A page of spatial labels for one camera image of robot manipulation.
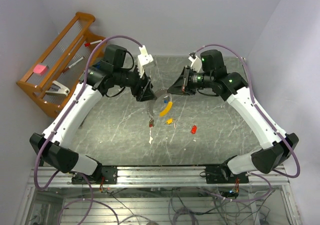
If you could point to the red capped white marker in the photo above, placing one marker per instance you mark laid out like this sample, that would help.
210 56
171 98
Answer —
92 43

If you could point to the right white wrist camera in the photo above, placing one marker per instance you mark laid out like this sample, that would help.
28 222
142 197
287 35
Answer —
196 63

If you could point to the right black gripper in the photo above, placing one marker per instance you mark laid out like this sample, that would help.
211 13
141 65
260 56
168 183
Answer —
182 86

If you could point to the pink eraser block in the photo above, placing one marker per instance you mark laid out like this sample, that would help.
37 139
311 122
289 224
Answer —
40 69

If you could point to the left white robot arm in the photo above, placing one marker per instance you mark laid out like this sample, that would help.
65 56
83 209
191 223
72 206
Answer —
54 141

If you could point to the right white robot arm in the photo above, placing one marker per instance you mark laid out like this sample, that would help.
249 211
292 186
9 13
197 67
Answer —
208 71

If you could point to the large keyring yellow handle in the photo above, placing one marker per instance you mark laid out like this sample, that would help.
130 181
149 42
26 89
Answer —
150 103

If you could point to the brown capped white marker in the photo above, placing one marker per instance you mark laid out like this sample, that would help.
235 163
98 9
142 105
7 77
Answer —
73 64

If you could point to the blue tag key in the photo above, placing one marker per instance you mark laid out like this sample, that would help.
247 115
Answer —
165 100

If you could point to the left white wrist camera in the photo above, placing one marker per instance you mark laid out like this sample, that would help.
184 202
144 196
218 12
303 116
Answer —
144 61

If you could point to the wooden tiered rack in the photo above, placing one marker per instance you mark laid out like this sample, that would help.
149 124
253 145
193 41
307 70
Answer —
65 49

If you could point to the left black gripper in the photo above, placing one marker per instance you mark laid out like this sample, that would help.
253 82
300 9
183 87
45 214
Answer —
142 94

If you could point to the aluminium frame rail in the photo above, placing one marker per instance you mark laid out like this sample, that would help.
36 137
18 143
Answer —
156 176

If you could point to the yellow tag key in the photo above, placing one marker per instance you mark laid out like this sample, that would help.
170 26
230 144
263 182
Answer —
171 121

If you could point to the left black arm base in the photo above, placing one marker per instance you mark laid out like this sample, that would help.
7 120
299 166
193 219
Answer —
106 175

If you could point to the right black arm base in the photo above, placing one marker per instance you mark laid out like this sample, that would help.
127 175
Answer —
213 174

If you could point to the blue stapler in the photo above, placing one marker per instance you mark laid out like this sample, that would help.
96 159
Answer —
98 64

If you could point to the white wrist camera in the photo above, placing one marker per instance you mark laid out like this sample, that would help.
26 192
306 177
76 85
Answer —
144 61
196 63

